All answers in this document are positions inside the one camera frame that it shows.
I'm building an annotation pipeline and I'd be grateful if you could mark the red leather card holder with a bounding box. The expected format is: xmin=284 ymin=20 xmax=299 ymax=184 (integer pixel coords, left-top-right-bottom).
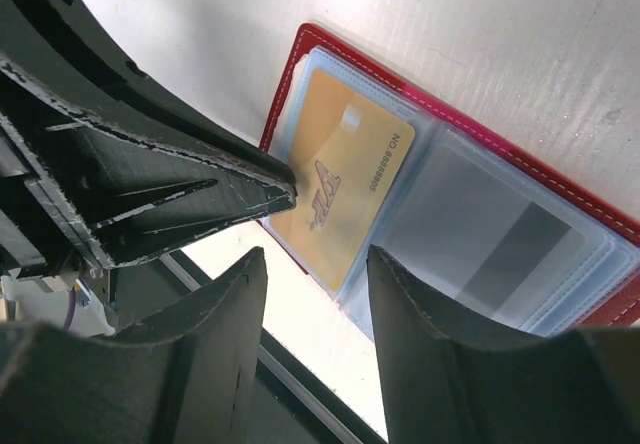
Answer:
xmin=260 ymin=23 xmax=639 ymax=336

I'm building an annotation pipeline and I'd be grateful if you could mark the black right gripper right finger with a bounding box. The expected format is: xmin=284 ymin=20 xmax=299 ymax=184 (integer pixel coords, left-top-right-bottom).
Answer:
xmin=367 ymin=246 xmax=639 ymax=443

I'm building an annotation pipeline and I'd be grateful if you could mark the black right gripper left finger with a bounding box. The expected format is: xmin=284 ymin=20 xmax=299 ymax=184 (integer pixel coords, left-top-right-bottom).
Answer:
xmin=1 ymin=247 xmax=268 ymax=443

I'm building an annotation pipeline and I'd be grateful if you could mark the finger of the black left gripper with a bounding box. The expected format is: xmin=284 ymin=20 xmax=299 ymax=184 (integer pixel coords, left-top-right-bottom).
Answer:
xmin=12 ymin=0 xmax=290 ymax=183
xmin=1 ymin=51 xmax=296 ymax=269

